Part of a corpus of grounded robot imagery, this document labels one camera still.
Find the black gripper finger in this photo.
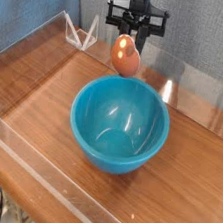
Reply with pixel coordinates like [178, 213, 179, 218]
[135, 25, 149, 53]
[118, 20, 130, 35]

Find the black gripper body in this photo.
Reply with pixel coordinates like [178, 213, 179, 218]
[106, 0, 170, 37]

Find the brown white toy mushroom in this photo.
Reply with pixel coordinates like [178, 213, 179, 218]
[111, 34, 141, 77]

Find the blue plastic bowl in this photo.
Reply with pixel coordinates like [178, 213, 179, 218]
[70, 75, 170, 175]

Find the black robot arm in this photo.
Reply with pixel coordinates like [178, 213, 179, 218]
[106, 0, 170, 53]

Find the clear acrylic back barrier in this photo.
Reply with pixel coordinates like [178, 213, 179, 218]
[71, 12, 223, 145]

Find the clear acrylic barrier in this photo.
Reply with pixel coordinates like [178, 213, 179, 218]
[0, 11, 76, 115]
[0, 118, 122, 223]
[71, 12, 223, 145]

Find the blue partition panel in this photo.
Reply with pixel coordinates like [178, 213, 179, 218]
[0, 0, 80, 52]

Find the clear acrylic left barrier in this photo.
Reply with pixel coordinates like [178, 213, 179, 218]
[0, 11, 76, 115]

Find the clear acrylic front barrier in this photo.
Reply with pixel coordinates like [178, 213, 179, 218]
[0, 118, 122, 223]

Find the clear acrylic corner bracket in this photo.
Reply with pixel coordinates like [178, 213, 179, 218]
[64, 13, 99, 51]

